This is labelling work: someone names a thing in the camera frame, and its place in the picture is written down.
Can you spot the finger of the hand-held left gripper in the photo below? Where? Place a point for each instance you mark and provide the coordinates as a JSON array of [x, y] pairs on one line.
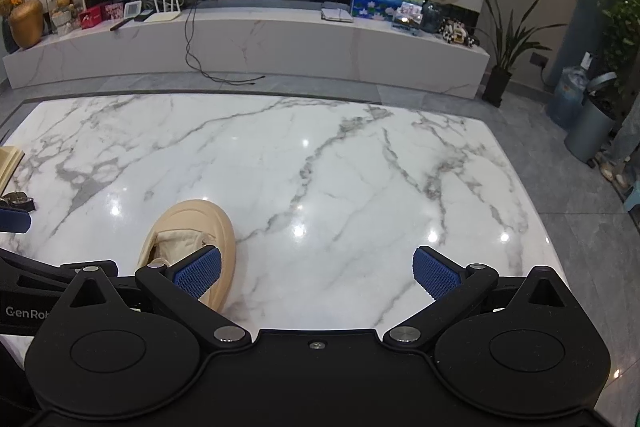
[[15, 222], [10, 267]]

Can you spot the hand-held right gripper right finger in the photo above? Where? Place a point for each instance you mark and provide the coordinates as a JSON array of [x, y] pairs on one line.
[[435, 277]]

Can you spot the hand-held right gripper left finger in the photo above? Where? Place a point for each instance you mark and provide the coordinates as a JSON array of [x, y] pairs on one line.
[[197, 272]]

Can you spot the beige canvas shoe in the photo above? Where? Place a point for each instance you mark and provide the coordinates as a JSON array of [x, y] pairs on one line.
[[200, 217]]

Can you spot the wrist watch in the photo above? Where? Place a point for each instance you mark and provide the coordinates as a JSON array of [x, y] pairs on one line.
[[17, 201]]

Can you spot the beige wooden board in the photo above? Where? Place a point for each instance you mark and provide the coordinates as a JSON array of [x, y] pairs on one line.
[[9, 167]]

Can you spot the dark vase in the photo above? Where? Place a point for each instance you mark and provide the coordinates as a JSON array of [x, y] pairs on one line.
[[5, 34]]

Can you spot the gold vase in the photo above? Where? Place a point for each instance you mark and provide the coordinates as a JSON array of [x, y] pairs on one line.
[[26, 24]]

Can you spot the long-leaf potted plant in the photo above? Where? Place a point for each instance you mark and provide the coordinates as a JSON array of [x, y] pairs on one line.
[[497, 87]]

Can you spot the teal plastic stool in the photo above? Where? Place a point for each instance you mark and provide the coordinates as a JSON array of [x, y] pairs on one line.
[[632, 201]]

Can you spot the grey trash bin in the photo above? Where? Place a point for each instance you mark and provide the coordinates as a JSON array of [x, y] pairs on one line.
[[590, 127]]

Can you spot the teddy bear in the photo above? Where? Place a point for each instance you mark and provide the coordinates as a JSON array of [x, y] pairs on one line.
[[63, 9]]

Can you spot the red gift box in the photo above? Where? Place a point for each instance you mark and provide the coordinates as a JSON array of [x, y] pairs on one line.
[[91, 17]]

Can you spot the blue water jug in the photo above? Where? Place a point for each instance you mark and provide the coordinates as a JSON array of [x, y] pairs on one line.
[[565, 99]]

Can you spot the black remote control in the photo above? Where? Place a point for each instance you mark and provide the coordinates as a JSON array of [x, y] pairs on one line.
[[121, 24]]

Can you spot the pink box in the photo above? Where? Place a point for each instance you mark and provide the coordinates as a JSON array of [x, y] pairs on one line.
[[113, 11]]

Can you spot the small white display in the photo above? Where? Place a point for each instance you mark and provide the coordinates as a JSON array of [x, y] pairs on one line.
[[133, 9]]

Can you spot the black white toy figures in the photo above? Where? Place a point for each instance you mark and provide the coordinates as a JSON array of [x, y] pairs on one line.
[[457, 32]]

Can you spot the white marble TV cabinet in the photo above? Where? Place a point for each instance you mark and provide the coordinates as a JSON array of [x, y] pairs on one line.
[[300, 42]]

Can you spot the white router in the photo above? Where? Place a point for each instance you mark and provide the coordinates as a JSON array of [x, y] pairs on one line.
[[162, 16]]

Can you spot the dark glass jar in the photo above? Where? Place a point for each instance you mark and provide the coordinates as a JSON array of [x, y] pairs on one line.
[[431, 17]]

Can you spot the photo card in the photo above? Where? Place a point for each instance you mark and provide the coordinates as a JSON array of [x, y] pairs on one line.
[[410, 13]]

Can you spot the grey notebook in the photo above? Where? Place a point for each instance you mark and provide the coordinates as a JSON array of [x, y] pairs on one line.
[[336, 15]]

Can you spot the leafy green plant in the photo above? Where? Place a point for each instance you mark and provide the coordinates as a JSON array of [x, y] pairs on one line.
[[622, 32]]

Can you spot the wall socket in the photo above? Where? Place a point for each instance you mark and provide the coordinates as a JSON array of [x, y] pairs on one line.
[[540, 59]]

